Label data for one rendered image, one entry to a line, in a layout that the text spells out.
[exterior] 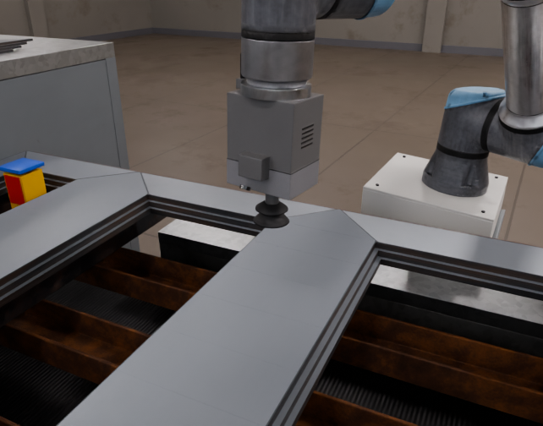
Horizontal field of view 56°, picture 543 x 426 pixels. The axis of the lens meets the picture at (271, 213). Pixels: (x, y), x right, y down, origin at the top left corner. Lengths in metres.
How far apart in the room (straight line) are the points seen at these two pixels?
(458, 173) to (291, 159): 0.74
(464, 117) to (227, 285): 0.69
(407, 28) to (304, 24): 8.95
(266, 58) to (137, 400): 0.36
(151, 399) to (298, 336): 0.18
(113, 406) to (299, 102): 0.35
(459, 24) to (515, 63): 8.26
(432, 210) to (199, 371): 0.73
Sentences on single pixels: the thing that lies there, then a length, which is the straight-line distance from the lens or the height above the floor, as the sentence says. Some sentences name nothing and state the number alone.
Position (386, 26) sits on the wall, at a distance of 9.55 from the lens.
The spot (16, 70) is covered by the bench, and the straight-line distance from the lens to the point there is 1.36.
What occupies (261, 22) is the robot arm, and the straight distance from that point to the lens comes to 0.51.
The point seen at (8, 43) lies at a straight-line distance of 1.49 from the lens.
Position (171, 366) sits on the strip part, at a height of 0.85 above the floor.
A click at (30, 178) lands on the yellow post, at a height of 0.86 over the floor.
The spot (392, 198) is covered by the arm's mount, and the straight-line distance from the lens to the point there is 1.18.
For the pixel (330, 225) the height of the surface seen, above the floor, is 0.85.
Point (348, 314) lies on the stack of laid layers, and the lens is 0.69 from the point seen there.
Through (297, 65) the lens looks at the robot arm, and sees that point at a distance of 0.52.
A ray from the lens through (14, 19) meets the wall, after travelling 9.80.
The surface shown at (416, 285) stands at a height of 0.68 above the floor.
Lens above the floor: 1.23
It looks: 26 degrees down
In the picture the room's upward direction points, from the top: straight up
